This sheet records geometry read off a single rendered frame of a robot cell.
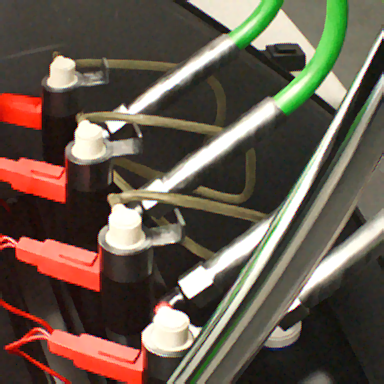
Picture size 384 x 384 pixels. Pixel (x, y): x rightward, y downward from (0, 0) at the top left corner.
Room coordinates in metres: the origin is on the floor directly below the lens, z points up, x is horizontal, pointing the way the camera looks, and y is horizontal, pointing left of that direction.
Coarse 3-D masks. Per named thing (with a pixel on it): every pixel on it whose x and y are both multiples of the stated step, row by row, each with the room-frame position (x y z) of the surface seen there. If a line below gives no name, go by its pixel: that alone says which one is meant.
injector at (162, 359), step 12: (144, 336) 0.45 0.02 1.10; (192, 336) 0.45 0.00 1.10; (144, 348) 0.44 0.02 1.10; (156, 348) 0.44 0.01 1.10; (144, 360) 0.44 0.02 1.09; (156, 360) 0.43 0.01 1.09; (168, 360) 0.43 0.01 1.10; (144, 372) 0.44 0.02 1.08; (156, 372) 0.43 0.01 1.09; (168, 372) 0.43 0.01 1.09
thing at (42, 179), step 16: (0, 160) 0.62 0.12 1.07; (32, 160) 0.62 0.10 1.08; (0, 176) 0.61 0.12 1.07; (16, 176) 0.61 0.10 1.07; (32, 176) 0.60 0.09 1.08; (48, 176) 0.60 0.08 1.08; (64, 176) 0.60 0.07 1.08; (32, 192) 0.60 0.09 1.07; (48, 192) 0.60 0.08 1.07; (64, 192) 0.60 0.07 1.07
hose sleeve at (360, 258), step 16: (368, 224) 0.48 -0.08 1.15; (352, 240) 0.47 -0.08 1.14; (368, 240) 0.47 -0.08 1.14; (336, 256) 0.47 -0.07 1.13; (352, 256) 0.47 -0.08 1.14; (368, 256) 0.47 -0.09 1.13; (320, 272) 0.47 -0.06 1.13; (336, 272) 0.46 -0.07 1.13; (352, 272) 0.46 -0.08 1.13; (304, 288) 0.46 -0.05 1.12; (320, 288) 0.46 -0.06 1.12; (336, 288) 0.46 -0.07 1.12; (304, 304) 0.46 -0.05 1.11
